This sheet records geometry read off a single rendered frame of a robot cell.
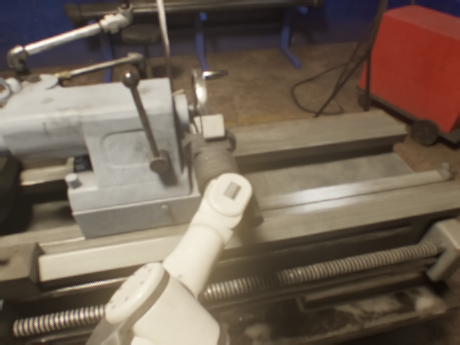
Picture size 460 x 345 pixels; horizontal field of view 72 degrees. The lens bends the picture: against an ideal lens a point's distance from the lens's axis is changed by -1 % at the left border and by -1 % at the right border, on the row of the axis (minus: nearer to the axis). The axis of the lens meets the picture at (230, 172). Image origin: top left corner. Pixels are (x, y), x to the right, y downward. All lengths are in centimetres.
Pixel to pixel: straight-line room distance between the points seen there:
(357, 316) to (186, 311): 99
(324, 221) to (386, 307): 53
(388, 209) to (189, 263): 70
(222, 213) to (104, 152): 39
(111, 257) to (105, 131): 31
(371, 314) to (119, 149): 101
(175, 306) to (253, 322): 87
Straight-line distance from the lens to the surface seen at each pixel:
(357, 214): 97
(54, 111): 80
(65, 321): 97
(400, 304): 139
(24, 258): 92
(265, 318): 123
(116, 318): 37
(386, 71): 298
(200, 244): 47
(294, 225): 90
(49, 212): 122
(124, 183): 82
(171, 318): 37
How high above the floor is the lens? 154
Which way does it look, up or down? 43 degrees down
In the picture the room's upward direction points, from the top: straight up
